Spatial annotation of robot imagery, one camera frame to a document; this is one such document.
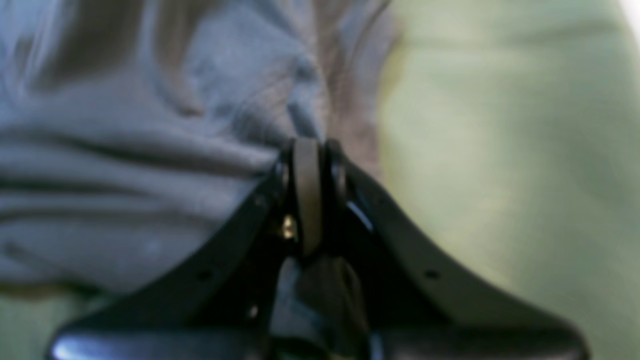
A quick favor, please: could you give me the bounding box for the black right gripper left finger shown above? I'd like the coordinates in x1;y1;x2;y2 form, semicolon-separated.
47;139;323;360

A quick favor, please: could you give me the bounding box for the grey t-shirt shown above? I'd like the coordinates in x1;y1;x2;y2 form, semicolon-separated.
0;0;395;292

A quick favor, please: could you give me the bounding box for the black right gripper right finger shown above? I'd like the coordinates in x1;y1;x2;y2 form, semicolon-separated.
322;140;590;360

